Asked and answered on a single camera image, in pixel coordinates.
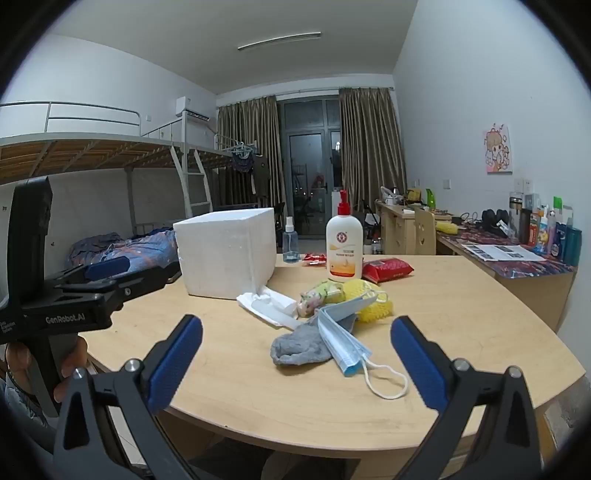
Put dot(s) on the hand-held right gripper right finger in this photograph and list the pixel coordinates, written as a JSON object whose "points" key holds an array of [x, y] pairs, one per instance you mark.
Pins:
{"points": [[418, 364]]}

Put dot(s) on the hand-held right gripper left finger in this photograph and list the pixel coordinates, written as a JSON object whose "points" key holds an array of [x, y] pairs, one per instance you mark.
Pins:
{"points": [[178, 362]]}

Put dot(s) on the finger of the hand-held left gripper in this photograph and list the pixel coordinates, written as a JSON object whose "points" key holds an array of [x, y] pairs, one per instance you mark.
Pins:
{"points": [[107, 267], [138, 287]]}

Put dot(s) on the yellow foam fruit net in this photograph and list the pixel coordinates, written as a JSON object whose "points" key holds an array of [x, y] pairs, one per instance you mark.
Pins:
{"points": [[375, 310]]}

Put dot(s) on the blue face mask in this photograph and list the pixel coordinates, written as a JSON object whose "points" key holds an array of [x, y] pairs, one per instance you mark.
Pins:
{"points": [[341, 344]]}

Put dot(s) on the white foam box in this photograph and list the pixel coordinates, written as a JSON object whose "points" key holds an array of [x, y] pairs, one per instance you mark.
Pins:
{"points": [[221, 254]]}

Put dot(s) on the white paper tissue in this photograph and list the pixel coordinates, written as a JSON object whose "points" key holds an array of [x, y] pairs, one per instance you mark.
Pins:
{"points": [[263, 314]]}

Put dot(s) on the green floral tissue pack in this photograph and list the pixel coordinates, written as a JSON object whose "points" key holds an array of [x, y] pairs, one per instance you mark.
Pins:
{"points": [[323, 293]]}

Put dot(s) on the grey sock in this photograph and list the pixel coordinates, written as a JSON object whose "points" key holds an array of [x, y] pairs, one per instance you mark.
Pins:
{"points": [[300, 346]]}

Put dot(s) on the person's left hand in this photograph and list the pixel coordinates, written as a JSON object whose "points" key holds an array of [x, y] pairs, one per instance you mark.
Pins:
{"points": [[18, 367]]}

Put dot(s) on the blue patterned quilt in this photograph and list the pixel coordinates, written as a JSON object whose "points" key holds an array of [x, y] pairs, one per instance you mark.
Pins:
{"points": [[134, 249]]}

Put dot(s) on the red wet wipes pack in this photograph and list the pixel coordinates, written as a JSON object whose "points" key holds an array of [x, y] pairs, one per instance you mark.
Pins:
{"points": [[385, 270]]}

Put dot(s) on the person's grey jacket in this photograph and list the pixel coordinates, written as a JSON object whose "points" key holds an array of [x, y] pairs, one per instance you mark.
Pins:
{"points": [[18, 410]]}

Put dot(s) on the light wooden chair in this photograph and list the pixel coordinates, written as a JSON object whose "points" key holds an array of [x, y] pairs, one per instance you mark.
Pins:
{"points": [[425, 230]]}

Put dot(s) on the desk with patterned cover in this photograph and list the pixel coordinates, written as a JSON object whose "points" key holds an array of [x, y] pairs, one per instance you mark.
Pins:
{"points": [[526, 281]]}

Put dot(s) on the white lotion pump bottle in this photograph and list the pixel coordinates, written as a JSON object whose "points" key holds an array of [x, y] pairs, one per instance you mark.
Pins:
{"points": [[344, 249]]}

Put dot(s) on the light wooden desk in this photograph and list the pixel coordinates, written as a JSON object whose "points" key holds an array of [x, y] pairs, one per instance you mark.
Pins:
{"points": [[397, 226]]}

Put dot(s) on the printed paper sheet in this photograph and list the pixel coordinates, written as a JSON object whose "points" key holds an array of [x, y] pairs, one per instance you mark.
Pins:
{"points": [[503, 252]]}

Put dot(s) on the red snack packet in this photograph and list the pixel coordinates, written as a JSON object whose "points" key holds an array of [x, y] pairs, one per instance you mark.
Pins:
{"points": [[314, 259]]}

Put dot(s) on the clear blue spray bottle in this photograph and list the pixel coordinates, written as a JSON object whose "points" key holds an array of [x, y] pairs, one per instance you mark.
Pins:
{"points": [[291, 249]]}

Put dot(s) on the hanging dark clothes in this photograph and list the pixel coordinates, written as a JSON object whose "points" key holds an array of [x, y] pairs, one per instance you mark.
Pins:
{"points": [[249, 168]]}

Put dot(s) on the green bottle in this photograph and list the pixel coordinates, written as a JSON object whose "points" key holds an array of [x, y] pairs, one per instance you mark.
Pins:
{"points": [[430, 198]]}

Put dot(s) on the yellow box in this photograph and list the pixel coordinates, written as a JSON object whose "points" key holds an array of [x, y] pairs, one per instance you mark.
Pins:
{"points": [[414, 195]]}

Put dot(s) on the dark steel thermos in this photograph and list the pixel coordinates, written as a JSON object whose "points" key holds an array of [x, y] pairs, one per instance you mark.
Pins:
{"points": [[524, 219]]}

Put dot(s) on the white air conditioner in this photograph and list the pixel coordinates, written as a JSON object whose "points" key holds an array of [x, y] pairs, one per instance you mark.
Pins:
{"points": [[191, 107]]}

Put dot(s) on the row of toiletry bottles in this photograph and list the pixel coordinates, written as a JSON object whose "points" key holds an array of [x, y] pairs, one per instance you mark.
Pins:
{"points": [[558, 235]]}

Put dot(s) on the brown curtain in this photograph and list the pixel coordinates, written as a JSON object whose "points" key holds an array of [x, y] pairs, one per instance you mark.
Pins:
{"points": [[369, 147], [247, 129]]}

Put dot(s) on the glass balcony door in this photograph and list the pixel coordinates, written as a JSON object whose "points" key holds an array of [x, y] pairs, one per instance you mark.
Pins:
{"points": [[304, 161]]}

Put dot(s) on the ceiling tube light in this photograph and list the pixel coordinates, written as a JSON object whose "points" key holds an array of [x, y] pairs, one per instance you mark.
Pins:
{"points": [[279, 40]]}

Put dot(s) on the white wall socket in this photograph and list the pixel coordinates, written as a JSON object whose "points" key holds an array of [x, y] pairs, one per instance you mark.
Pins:
{"points": [[524, 186]]}

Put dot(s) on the cartoon wall poster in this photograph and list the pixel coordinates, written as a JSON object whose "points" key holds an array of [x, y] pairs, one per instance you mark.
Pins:
{"points": [[497, 148]]}

